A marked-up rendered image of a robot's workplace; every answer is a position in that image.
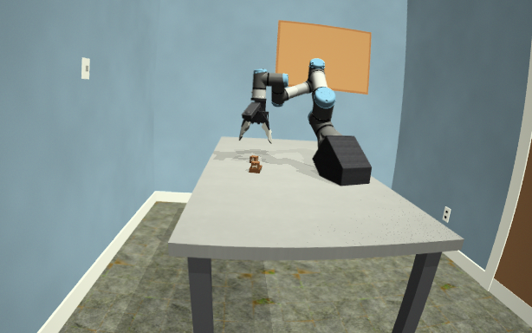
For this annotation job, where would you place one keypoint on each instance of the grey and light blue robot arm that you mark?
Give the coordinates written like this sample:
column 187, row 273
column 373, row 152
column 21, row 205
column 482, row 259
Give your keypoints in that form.
column 323, row 97

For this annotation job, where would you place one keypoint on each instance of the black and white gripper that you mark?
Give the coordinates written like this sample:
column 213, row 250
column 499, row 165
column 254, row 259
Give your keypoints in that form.
column 260, row 117

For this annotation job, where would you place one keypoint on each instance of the orange wooden tray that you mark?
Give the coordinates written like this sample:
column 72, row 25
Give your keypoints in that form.
column 253, row 170

